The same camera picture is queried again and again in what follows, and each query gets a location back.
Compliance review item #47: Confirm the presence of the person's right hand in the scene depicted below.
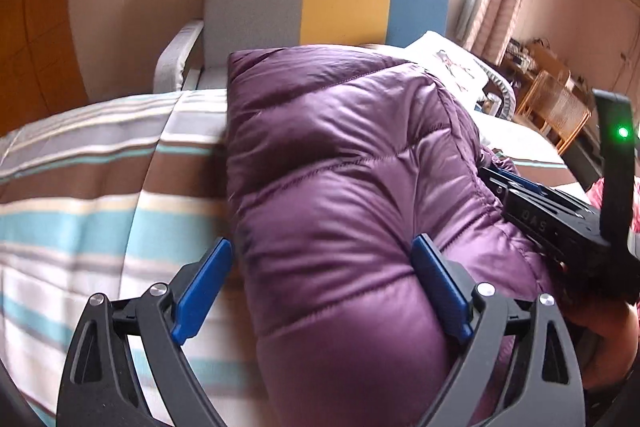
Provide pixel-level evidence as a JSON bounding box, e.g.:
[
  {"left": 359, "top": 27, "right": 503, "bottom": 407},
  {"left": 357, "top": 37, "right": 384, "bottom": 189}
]
[{"left": 565, "top": 299, "right": 637, "bottom": 383}]

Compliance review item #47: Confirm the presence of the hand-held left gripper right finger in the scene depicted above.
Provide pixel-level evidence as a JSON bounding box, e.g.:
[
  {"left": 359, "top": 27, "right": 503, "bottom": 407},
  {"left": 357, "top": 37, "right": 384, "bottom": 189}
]
[{"left": 411, "top": 233, "right": 587, "bottom": 427}]

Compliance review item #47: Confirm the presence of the cluttered wooden desk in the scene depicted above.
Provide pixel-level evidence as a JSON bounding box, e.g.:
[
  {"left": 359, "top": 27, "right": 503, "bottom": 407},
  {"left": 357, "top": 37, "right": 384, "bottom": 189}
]
[{"left": 500, "top": 37, "right": 572, "bottom": 80}]

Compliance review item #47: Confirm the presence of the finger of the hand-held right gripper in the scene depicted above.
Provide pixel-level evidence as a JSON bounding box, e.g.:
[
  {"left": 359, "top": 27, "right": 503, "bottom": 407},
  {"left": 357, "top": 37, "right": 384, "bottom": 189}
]
[{"left": 479, "top": 163, "right": 542, "bottom": 198}]

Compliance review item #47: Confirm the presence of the wooden chair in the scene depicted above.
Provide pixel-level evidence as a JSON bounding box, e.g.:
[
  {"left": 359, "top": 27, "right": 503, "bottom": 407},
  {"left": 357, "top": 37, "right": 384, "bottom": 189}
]
[{"left": 514, "top": 69, "right": 592, "bottom": 154}]

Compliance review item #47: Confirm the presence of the orange wooden wardrobe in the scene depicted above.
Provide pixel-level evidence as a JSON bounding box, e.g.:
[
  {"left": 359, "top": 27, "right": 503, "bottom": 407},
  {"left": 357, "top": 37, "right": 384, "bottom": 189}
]
[{"left": 0, "top": 0, "right": 92, "bottom": 138}]

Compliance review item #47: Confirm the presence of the pink patterned clothing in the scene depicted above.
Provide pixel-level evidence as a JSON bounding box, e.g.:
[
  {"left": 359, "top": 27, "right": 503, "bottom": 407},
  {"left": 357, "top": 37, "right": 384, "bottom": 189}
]
[{"left": 590, "top": 174, "right": 640, "bottom": 234}]

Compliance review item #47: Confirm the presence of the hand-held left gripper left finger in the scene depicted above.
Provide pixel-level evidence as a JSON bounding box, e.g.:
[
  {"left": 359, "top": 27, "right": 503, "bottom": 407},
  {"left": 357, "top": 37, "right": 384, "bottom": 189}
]
[{"left": 56, "top": 237, "right": 234, "bottom": 427}]

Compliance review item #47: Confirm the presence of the purple quilted puffer jacket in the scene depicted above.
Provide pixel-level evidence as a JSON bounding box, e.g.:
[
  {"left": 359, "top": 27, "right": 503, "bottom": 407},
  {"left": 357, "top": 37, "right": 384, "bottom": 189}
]
[{"left": 226, "top": 46, "right": 567, "bottom": 427}]

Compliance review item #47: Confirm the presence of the white printed pillow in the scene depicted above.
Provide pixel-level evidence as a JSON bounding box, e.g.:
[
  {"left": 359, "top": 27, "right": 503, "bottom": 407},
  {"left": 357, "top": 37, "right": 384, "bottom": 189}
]
[{"left": 404, "top": 30, "right": 489, "bottom": 94}]

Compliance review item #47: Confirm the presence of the grey ribbed hose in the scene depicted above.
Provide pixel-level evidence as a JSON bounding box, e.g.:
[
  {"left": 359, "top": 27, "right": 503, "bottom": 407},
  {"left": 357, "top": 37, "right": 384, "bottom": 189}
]
[{"left": 477, "top": 61, "right": 517, "bottom": 124}]

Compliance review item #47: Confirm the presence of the striped bed sheet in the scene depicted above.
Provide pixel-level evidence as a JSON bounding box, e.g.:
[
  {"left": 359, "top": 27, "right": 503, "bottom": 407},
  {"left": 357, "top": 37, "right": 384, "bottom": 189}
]
[{"left": 0, "top": 87, "right": 268, "bottom": 427}]

